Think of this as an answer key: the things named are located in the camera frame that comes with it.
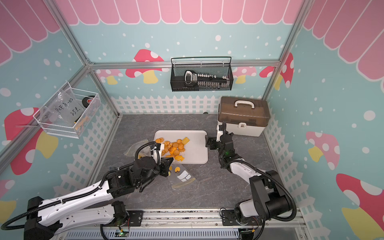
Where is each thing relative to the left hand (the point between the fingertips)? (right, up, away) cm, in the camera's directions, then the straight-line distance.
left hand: (173, 162), depth 72 cm
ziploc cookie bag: (+3, -9, +4) cm, 10 cm away
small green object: (+19, +29, +53) cm, 63 cm away
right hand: (+20, +12, +18) cm, 30 cm away
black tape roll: (-49, +31, +9) cm, 59 cm away
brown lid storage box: (+40, +24, +19) cm, 50 cm away
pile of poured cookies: (-4, +3, +25) cm, 25 cm away
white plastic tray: (+11, +1, +28) cm, 30 cm away
